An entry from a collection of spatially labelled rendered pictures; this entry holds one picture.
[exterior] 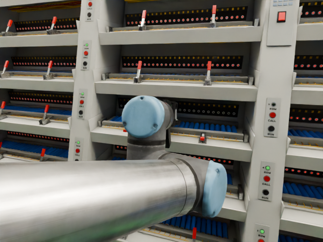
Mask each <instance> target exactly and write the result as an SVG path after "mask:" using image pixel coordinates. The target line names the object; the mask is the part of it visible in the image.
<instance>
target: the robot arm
mask: <svg viewBox="0 0 323 242"><path fill-rule="evenodd" d="M172 103H173V104H172ZM177 104H178V103H177V102H171V101H169V100H165V99H157V98H155V97H152V96H137V97H135V98H133V99H131V100H130V101H128V103H127V104H126V105H125V107H124V109H123V112H122V123H123V126H124V128H125V129H126V131H127V132H128V135H127V157H126V160H102V161H49V162H0V242H112V241H115V240H117V239H119V238H122V237H125V236H127V235H130V234H132V233H135V232H137V231H140V230H143V229H145V228H148V227H150V226H153V225H155V224H158V223H161V222H163V221H166V220H168V219H171V218H174V217H180V216H183V215H186V214H188V213H190V212H193V211H195V212H198V213H201V214H202V215H203V216H204V217H210V218H213V217H215V216H217V215H218V213H219V212H220V210H221V208H222V206H223V203H224V200H225V195H226V189H227V174H226V170H225V168H224V166H223V165H221V164H220V163H216V162H213V161H212V160H210V161H208V160H203V159H199V158H195V157H189V156H185V155H181V154H176V153H171V152H167V151H165V148H170V145H171V133H170V126H175V125H180V121H179V120H178V119H177Z"/></svg>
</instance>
